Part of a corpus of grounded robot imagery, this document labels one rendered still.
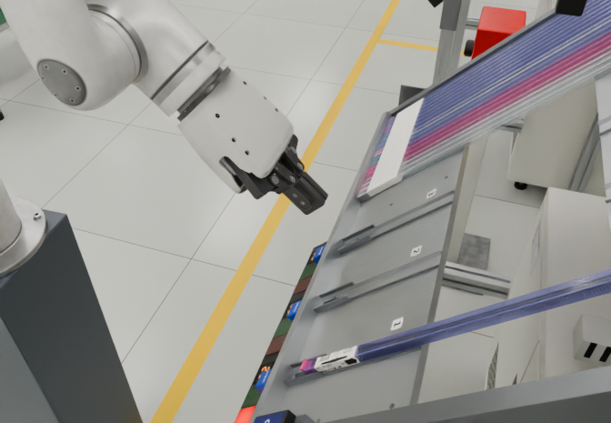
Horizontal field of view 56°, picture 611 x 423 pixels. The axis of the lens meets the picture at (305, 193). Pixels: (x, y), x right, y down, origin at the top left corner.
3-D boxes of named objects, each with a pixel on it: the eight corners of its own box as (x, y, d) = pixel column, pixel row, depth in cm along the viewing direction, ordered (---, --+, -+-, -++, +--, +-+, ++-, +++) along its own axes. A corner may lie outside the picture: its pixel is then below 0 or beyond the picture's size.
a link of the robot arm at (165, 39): (175, 72, 51) (220, 28, 58) (56, -43, 48) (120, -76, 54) (134, 116, 57) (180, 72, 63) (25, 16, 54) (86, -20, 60)
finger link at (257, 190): (213, 130, 58) (255, 134, 62) (234, 200, 56) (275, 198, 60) (219, 125, 57) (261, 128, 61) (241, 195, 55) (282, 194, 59)
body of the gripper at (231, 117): (198, 82, 64) (268, 151, 67) (152, 130, 57) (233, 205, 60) (236, 43, 60) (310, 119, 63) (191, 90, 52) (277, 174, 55)
